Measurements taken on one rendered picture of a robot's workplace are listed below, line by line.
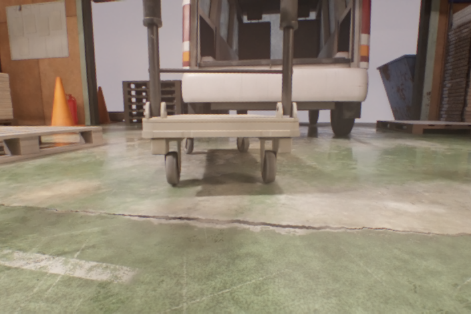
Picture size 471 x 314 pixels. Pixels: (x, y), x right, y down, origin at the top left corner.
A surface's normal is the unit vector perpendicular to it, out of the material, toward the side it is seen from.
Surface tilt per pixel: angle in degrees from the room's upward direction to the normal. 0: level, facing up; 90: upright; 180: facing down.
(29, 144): 90
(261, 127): 90
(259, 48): 93
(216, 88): 90
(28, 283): 0
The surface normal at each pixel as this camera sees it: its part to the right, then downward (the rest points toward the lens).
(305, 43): -0.17, 0.22
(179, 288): 0.00, -0.99
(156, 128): 0.07, 0.17
